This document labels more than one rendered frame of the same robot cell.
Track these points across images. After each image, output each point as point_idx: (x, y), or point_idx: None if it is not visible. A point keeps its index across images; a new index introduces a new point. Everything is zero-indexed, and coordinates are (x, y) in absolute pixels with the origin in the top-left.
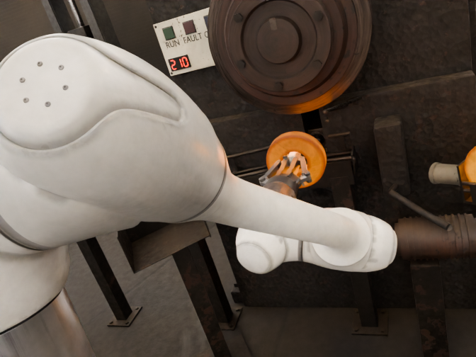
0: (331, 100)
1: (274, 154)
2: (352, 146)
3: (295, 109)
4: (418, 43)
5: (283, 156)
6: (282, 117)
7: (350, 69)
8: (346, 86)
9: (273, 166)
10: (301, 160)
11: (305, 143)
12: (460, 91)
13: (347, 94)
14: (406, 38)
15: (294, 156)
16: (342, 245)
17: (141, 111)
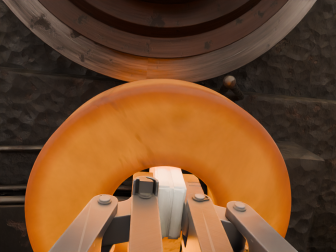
0: (215, 75)
1: (81, 158)
2: (199, 181)
3: (131, 70)
4: (335, 41)
5: (137, 179)
6: (84, 94)
7: (276, 18)
8: (255, 53)
9: (71, 241)
10: (252, 226)
11: (246, 141)
12: None
13: (211, 88)
14: (322, 27)
15: (189, 194)
16: None
17: None
